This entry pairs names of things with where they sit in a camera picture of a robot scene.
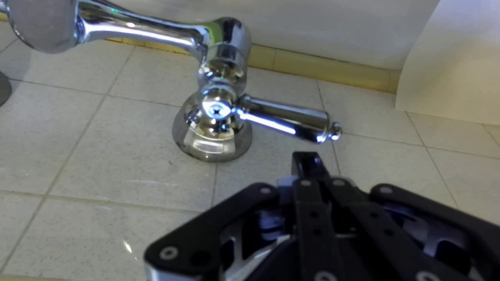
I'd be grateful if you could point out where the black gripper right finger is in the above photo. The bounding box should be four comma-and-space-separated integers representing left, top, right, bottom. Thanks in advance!
290, 151, 500, 281

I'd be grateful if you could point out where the chrome wall tap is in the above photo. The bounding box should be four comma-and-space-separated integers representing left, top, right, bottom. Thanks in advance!
0, 0, 340, 162

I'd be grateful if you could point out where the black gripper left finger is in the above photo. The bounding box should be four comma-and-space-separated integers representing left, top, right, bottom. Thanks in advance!
144, 182, 289, 281

